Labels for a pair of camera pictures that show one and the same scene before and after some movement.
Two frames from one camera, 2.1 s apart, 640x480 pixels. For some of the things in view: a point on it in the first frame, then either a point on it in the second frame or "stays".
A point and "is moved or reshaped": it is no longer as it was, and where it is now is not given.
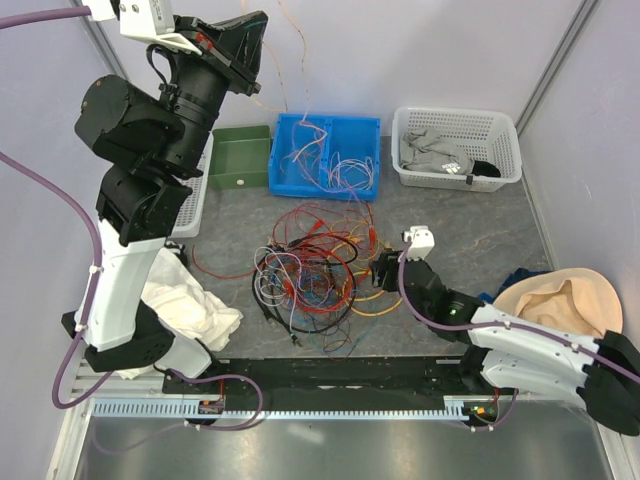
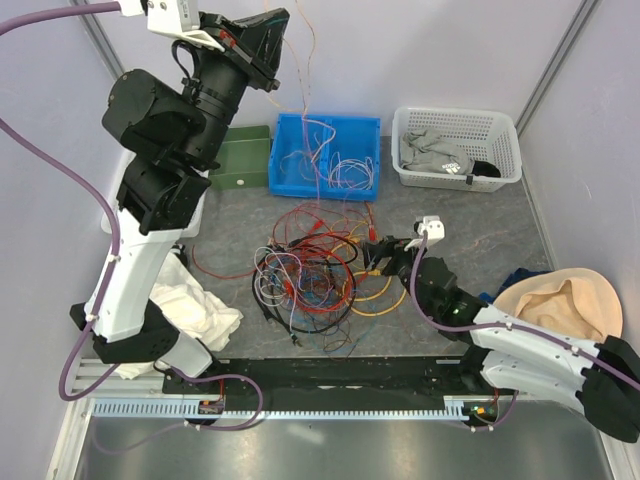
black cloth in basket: (483, 168) stays
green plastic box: (240, 157) stays
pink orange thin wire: (307, 89) is moved or reshaped
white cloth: (185, 307) stays
